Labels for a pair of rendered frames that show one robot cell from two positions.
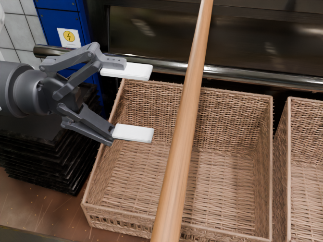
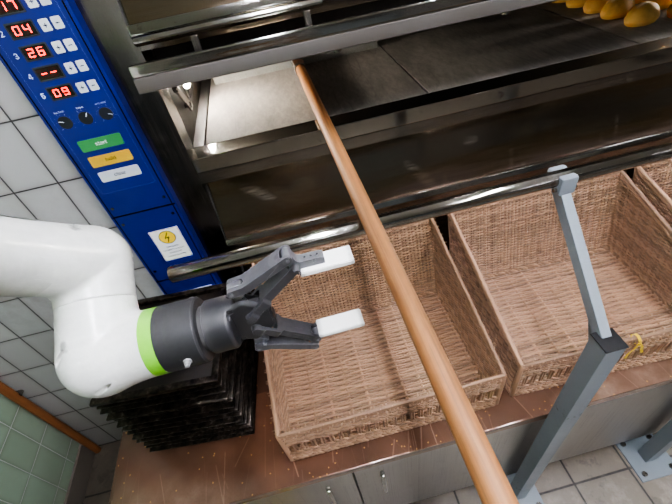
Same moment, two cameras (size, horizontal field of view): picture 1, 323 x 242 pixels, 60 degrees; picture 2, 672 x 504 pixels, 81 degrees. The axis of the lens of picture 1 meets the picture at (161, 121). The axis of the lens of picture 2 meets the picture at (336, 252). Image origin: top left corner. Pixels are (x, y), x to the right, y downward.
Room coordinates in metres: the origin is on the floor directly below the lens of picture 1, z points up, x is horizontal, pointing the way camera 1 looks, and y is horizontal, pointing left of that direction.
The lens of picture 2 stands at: (-0.02, 0.13, 1.61)
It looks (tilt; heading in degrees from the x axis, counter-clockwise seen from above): 43 degrees down; 345
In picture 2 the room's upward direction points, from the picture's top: 11 degrees counter-clockwise
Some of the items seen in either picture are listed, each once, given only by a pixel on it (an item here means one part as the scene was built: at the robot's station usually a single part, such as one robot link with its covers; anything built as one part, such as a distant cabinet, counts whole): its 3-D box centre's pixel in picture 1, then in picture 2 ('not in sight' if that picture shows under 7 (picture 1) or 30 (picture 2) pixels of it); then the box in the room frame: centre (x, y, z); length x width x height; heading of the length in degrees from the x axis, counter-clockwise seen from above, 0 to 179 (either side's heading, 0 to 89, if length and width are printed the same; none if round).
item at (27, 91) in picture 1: (53, 94); (240, 318); (0.36, 0.18, 1.19); 0.09 x 0.07 x 0.08; 79
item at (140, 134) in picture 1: (133, 133); (340, 322); (0.33, 0.05, 1.12); 0.07 x 0.03 x 0.01; 79
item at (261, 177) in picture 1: (183, 159); (367, 327); (0.57, -0.08, 0.72); 0.56 x 0.49 x 0.28; 79
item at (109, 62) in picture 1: (107, 57); (302, 255); (0.34, 0.08, 1.28); 0.05 x 0.01 x 0.03; 79
